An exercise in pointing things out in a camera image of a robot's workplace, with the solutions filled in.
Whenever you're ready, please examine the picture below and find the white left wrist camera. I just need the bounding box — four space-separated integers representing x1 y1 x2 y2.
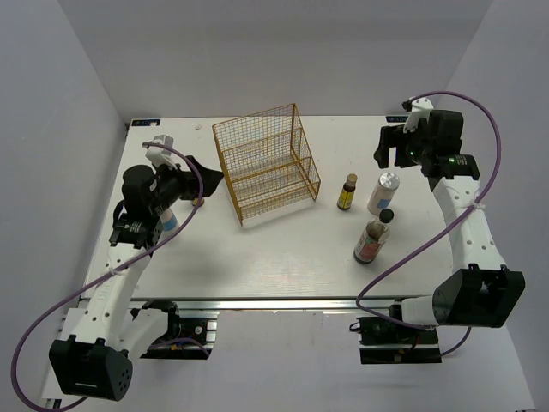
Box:
142 135 177 169

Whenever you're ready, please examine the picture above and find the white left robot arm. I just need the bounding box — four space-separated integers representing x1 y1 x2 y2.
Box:
49 158 223 401

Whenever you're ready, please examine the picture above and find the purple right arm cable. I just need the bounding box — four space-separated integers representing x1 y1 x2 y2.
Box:
355 90 502 358

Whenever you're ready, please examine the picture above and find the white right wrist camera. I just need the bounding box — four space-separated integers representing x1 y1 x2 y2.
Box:
402 97 434 133

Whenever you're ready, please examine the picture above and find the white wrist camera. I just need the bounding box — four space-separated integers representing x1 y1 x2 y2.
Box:
402 97 434 133
142 135 177 169

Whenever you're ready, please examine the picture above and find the red label sauce bottle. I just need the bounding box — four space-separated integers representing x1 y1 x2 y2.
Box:
353 209 395 264

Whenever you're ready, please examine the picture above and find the yellow wire basket rack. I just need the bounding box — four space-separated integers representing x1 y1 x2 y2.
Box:
212 103 321 223

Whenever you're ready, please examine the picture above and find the aluminium front rail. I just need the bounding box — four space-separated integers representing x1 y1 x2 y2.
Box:
128 298 413 312

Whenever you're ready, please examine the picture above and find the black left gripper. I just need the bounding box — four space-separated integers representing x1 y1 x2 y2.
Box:
148 156 223 216

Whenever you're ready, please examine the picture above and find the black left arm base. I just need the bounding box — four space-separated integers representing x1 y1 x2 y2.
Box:
130 300 214 360

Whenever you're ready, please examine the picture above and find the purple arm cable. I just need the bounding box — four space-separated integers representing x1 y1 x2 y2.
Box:
355 90 502 358
10 143 206 409

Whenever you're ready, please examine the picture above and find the yellow label bottle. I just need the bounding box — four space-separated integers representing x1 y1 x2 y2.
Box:
192 198 205 207
337 173 358 210

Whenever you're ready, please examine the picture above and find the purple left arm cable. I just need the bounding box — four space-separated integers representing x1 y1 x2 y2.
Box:
10 143 206 409

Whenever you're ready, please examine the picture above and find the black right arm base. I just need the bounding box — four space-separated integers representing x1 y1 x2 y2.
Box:
348 313 442 365

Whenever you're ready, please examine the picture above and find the white bead jar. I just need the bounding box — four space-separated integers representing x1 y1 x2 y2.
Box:
160 208 178 233
367 172 401 215

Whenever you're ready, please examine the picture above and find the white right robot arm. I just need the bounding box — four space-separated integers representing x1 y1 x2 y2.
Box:
374 110 525 342

